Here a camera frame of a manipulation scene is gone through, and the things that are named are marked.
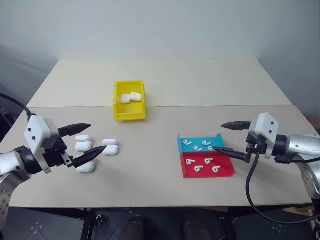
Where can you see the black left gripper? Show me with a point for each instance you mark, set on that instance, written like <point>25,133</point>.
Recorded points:
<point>53,153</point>

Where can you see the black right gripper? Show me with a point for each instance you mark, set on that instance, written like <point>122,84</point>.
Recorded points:
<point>256,146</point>

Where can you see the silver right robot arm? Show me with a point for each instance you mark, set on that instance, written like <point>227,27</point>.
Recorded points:
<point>300,147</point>

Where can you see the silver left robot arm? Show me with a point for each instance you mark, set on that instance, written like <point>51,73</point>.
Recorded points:
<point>10,160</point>

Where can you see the yellow plastic bin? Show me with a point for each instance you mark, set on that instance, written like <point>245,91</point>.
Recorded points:
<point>130,112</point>

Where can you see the red plastic tray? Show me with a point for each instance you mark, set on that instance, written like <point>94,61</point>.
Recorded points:
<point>225,162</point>

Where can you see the white wireless earbud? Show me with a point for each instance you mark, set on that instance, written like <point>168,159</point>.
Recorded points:
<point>189,162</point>
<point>197,149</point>
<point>208,160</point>
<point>216,169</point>
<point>210,148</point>
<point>198,169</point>
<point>186,143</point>
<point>206,143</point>

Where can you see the blue plastic tray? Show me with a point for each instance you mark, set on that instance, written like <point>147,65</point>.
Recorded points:
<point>198,140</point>

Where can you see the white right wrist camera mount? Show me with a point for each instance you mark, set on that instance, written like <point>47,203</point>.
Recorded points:
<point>265,130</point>

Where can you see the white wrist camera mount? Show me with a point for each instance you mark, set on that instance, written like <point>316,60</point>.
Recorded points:
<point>265,130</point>
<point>35,127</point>

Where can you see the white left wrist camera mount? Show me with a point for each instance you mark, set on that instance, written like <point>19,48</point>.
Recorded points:
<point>35,127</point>

